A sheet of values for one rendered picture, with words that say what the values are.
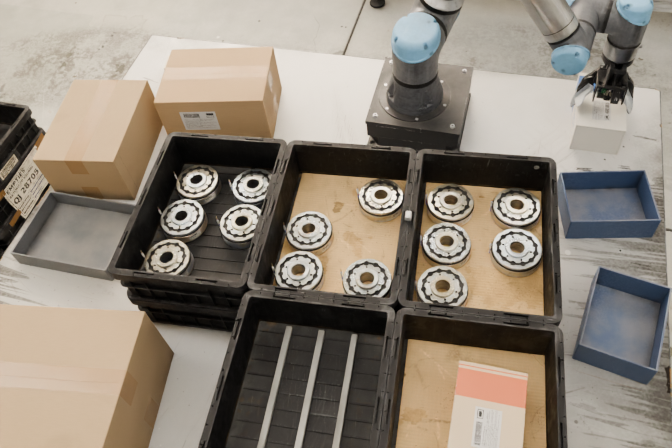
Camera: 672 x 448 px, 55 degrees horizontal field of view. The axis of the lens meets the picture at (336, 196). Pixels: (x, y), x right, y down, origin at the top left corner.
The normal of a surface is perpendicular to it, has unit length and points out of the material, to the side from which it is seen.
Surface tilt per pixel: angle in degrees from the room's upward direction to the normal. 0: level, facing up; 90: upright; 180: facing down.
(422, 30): 10
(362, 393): 0
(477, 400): 0
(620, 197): 0
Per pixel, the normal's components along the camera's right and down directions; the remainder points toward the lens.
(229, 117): -0.07, 0.79
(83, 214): -0.09, -0.61
